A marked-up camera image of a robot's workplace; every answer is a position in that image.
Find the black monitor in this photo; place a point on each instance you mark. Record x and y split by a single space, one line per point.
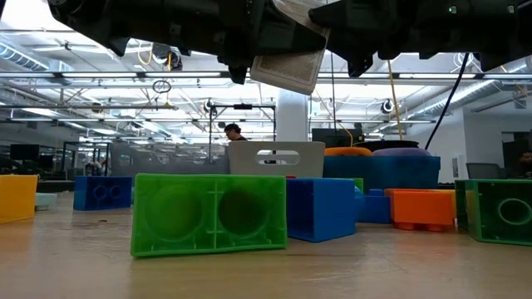
24 152
332 137

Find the orange foam die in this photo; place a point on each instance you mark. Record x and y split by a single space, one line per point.
348 152

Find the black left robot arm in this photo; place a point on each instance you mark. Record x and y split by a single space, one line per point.
104 21

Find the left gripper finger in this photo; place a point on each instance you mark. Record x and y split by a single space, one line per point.
239 70
287 39

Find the light cyan flat toy brick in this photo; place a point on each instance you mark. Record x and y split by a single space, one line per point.
45 202

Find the person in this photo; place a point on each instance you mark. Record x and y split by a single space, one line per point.
232 130
525 160

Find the teal plastic bin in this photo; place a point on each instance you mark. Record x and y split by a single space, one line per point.
395 172

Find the black bucket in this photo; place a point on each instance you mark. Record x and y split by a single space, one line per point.
386 145

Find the white plastic bin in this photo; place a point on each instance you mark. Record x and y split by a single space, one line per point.
245 166

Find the purple foam die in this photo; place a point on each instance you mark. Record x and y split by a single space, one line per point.
401 152

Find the light green toy brick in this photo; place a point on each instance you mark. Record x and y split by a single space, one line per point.
210 216

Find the orange studded toy brick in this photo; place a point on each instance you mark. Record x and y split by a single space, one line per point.
420 207

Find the black camera rig frame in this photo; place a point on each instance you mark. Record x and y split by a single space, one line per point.
243 106

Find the small blue rounded toy brick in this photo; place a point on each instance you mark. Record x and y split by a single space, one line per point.
83 199

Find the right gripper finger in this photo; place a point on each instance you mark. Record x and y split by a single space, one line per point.
349 21
359 58

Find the yellow toy brick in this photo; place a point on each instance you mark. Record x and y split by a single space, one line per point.
16 199

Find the blue rectangular toy brick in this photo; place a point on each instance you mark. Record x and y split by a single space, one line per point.
376 207

